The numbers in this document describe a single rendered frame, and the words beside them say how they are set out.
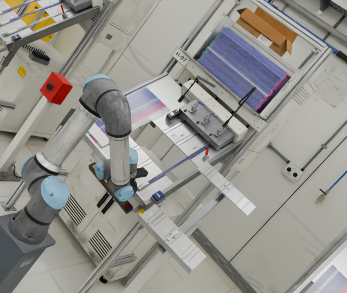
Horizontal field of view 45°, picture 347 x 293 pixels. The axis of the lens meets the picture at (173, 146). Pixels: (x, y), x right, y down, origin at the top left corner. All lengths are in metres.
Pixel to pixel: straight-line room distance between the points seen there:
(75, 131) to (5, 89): 1.81
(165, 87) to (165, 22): 2.06
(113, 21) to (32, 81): 0.74
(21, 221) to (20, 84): 1.75
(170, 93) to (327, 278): 1.37
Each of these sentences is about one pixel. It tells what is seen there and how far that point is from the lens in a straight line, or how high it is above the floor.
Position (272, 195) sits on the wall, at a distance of 3.89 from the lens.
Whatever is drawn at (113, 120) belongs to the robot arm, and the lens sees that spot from 1.49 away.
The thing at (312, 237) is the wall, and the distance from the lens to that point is 3.84.
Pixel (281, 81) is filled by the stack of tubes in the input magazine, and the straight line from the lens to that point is 2.40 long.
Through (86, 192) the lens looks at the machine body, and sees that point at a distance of 2.74.
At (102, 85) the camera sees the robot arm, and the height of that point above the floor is 1.17.
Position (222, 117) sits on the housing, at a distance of 2.45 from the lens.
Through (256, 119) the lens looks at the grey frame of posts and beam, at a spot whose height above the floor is 1.36.
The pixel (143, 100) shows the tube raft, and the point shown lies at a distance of 2.55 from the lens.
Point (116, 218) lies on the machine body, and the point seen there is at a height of 0.38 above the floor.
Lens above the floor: 1.53
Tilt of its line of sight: 14 degrees down
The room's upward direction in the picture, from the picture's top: 39 degrees clockwise
